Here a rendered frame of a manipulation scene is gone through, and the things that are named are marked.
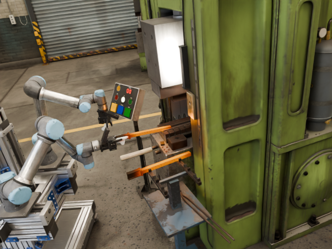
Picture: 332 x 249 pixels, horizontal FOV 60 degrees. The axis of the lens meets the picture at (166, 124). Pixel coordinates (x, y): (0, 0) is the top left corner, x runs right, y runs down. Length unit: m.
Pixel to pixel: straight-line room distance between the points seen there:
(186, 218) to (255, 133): 0.70
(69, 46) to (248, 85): 8.48
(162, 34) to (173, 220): 1.13
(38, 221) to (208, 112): 1.29
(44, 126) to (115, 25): 8.14
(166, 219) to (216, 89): 0.84
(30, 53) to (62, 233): 8.03
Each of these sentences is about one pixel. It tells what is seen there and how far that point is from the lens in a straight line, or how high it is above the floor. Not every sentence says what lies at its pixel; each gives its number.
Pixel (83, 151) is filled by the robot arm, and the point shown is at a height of 1.02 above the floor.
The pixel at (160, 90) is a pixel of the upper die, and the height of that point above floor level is 1.34.
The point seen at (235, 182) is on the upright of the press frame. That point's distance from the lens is 2.15.
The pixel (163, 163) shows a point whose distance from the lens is 1.84.
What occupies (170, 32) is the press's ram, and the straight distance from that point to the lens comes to 1.85.
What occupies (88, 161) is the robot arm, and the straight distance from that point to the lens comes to 2.10.
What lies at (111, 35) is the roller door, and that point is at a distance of 9.84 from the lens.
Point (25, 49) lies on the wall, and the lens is 10.18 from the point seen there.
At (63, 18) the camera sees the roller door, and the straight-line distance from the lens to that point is 9.80.
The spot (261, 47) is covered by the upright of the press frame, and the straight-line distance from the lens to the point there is 1.79.
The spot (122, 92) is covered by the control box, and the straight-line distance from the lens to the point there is 2.61.
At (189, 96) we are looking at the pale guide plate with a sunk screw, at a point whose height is 1.33.
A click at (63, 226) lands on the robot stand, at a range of 2.77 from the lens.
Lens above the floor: 2.01
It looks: 27 degrees down
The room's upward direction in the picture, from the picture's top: 7 degrees counter-clockwise
